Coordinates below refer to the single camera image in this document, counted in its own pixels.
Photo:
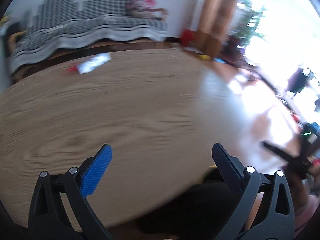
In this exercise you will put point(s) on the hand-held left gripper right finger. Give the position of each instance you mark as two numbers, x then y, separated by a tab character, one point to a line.
226	167

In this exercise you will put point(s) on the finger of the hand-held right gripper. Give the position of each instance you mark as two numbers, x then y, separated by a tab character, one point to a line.
280	152

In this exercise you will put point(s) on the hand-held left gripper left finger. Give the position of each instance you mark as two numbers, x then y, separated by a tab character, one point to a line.
97	172

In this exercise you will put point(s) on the person's right forearm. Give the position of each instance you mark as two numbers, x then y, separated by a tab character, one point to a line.
308	210

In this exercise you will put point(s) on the red ribbon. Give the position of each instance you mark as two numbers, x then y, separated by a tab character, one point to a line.
70	69

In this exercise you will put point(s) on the white grey carton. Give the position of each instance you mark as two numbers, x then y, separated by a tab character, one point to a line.
95	63

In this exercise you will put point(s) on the red bag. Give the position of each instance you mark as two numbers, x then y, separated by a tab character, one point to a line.
188	37

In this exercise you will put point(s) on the potted plant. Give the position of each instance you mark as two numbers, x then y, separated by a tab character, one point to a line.
250	20

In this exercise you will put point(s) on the sofa with striped blanket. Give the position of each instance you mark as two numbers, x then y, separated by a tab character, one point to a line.
82	27

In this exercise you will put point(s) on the brown curtain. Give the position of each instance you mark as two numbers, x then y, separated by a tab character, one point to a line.
215	17

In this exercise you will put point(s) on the wooden sofa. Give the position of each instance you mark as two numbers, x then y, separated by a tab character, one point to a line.
160	11

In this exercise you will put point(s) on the pink plush toy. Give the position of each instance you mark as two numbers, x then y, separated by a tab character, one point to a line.
141	3

